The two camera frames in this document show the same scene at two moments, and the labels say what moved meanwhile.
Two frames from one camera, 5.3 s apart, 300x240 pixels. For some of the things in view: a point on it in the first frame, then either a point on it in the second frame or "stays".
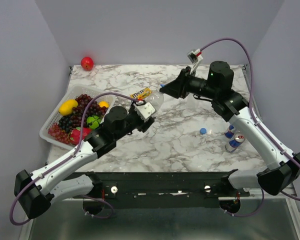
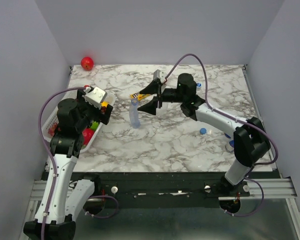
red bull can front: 234,142 stays
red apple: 87,63 stays
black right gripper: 180,85 -> 154,87
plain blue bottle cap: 203,131 stays
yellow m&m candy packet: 141,94 stays
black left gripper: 145,126 -> 104,117
